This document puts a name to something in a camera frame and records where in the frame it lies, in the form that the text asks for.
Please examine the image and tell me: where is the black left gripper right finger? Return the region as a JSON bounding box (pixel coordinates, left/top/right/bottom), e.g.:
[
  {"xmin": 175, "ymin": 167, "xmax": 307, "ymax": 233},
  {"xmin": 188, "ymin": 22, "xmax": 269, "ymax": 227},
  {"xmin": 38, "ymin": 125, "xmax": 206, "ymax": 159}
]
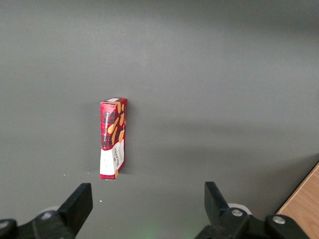
[{"xmin": 194, "ymin": 181, "xmax": 309, "ymax": 239}]

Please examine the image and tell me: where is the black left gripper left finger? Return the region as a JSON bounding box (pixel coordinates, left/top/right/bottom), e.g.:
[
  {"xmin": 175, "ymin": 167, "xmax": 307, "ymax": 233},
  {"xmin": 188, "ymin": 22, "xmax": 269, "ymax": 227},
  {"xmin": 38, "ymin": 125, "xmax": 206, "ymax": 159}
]
[{"xmin": 0, "ymin": 183, "xmax": 93, "ymax": 239}]

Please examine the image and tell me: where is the red tartan shortbread box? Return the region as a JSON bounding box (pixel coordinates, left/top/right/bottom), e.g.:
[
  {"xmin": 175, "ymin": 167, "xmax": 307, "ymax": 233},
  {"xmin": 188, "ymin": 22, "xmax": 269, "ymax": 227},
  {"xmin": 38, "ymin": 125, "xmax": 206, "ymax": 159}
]
[{"xmin": 99, "ymin": 97, "xmax": 128, "ymax": 181}]

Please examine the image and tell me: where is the wooden two-drawer cabinet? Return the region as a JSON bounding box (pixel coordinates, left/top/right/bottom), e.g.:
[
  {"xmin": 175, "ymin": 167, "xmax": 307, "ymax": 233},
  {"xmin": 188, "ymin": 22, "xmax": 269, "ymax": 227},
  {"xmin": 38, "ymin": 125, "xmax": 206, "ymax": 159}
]
[{"xmin": 276, "ymin": 160, "xmax": 319, "ymax": 239}]

